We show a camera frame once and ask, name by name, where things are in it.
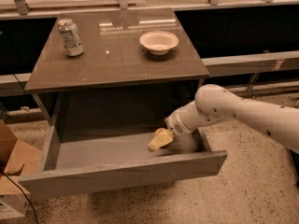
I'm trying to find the white paper bowl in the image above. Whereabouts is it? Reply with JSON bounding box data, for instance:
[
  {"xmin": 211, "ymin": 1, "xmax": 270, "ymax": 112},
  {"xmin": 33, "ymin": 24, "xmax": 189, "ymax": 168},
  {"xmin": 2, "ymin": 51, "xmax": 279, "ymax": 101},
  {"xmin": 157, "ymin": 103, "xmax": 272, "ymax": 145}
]
[{"xmin": 139, "ymin": 31, "xmax": 178, "ymax": 55}]

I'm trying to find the silver soda can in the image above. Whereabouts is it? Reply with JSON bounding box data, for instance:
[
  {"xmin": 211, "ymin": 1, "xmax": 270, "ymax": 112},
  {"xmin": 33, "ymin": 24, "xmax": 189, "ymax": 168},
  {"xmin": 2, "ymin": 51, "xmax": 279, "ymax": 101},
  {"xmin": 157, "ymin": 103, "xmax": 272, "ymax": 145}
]
[{"xmin": 58, "ymin": 19, "xmax": 83, "ymax": 57}]

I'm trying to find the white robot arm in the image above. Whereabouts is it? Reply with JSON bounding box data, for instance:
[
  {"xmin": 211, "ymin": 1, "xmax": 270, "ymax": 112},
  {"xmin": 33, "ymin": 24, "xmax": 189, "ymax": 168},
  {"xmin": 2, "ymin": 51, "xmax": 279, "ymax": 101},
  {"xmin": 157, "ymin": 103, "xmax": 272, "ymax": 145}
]
[{"xmin": 148, "ymin": 84, "xmax": 299, "ymax": 153}]

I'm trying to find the brown cardboard box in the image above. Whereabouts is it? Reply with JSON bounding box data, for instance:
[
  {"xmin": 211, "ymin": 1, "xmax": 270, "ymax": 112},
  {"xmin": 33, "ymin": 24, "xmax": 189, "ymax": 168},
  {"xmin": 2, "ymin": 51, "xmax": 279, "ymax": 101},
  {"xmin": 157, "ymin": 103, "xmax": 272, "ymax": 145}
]
[{"xmin": 0, "ymin": 119, "xmax": 43, "ymax": 198}]

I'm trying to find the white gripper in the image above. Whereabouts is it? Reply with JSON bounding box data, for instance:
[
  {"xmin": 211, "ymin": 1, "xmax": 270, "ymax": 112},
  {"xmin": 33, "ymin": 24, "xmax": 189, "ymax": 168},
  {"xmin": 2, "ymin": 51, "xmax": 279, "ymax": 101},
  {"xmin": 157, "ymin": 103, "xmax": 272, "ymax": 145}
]
[{"xmin": 147, "ymin": 107, "xmax": 200, "ymax": 151}]

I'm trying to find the open grey top drawer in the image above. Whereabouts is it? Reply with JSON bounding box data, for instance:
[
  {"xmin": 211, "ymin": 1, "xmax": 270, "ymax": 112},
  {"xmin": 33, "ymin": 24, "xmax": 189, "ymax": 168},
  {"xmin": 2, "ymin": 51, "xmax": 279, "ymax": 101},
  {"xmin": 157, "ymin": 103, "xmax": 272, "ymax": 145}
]
[{"xmin": 18, "ymin": 91, "xmax": 228, "ymax": 201}]

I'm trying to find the white labelled box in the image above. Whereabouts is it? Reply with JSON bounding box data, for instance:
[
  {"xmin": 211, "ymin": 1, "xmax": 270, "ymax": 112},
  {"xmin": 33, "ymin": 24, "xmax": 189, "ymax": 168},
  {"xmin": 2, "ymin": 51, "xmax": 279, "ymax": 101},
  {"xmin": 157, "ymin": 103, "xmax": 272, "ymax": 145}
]
[{"xmin": 0, "ymin": 194, "xmax": 29, "ymax": 220}]

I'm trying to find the grey cabinet with glossy top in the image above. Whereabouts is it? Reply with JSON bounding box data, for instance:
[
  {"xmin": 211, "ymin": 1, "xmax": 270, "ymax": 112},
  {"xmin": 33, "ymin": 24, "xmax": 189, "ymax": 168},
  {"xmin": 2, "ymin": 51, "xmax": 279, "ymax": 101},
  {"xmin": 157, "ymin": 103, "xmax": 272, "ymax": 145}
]
[{"xmin": 23, "ymin": 7, "xmax": 210, "ymax": 126}]

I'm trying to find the black cable on floor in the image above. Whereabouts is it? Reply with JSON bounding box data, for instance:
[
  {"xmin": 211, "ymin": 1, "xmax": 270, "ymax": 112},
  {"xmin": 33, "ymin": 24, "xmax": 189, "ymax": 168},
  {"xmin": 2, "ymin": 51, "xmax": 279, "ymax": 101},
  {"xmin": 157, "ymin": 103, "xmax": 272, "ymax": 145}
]
[{"xmin": 0, "ymin": 168, "xmax": 40, "ymax": 224}]

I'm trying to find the grey metal wall rail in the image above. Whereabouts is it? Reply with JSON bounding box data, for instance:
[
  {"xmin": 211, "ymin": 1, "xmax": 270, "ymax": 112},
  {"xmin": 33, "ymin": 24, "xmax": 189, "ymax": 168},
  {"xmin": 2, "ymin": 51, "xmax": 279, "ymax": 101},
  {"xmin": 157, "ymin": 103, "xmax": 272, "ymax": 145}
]
[{"xmin": 0, "ymin": 50, "xmax": 299, "ymax": 97}]

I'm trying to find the orange fruit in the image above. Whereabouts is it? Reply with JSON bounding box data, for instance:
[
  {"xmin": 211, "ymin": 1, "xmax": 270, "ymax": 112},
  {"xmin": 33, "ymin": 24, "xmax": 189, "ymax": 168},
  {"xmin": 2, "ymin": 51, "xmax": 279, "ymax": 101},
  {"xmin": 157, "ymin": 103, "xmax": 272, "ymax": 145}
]
[{"xmin": 155, "ymin": 128, "xmax": 165, "ymax": 134}]

